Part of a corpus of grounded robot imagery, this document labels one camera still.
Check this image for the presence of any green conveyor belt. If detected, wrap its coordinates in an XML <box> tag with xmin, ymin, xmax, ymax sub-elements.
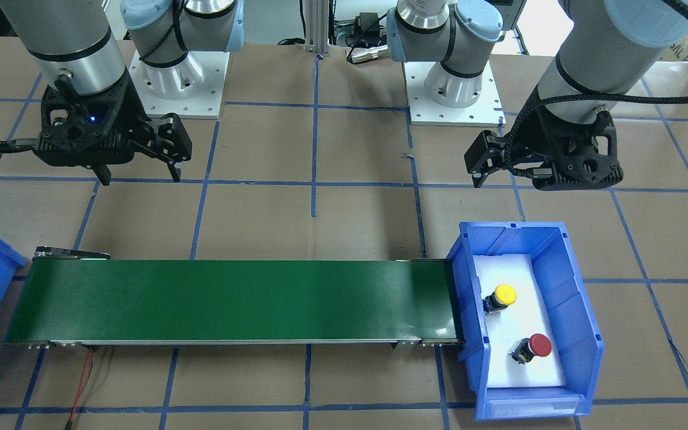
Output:
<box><xmin>5</xmin><ymin>258</ymin><xmax>464</xmax><ymax>346</ymax></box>

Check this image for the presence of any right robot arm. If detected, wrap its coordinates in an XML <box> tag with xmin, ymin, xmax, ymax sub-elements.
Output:
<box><xmin>0</xmin><ymin>1</ymin><xmax>245</xmax><ymax>185</ymax></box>

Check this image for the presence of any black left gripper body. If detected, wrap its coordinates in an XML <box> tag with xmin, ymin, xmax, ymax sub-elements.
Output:
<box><xmin>508</xmin><ymin>90</ymin><xmax>624</xmax><ymax>191</ymax></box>

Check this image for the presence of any aluminium frame post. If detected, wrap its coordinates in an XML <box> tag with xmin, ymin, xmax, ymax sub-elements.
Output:
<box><xmin>301</xmin><ymin>1</ymin><xmax>333</xmax><ymax>57</ymax></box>

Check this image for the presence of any red push button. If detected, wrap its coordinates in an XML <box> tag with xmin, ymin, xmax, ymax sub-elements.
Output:
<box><xmin>508</xmin><ymin>334</ymin><xmax>552</xmax><ymax>365</ymax></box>

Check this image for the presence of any white foam pad bin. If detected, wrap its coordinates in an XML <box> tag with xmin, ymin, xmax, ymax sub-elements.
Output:
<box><xmin>474</xmin><ymin>254</ymin><xmax>566</xmax><ymax>388</ymax></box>

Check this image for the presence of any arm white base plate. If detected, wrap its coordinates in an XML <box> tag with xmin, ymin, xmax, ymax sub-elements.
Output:
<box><xmin>404</xmin><ymin>61</ymin><xmax>507</xmax><ymax>127</ymax></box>
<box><xmin>129</xmin><ymin>51</ymin><xmax>230</xmax><ymax>119</ymax></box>

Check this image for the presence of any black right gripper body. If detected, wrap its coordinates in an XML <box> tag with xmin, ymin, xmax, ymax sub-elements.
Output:
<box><xmin>0</xmin><ymin>76</ymin><xmax>155</xmax><ymax>186</ymax></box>

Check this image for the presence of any yellow push button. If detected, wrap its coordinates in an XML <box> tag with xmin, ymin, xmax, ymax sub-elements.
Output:
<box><xmin>483</xmin><ymin>284</ymin><xmax>518</xmax><ymax>315</ymax></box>

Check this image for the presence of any red black conveyor power cable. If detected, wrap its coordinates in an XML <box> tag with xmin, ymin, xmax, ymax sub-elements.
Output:
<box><xmin>66</xmin><ymin>346</ymin><xmax>97</xmax><ymax>426</ymax></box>

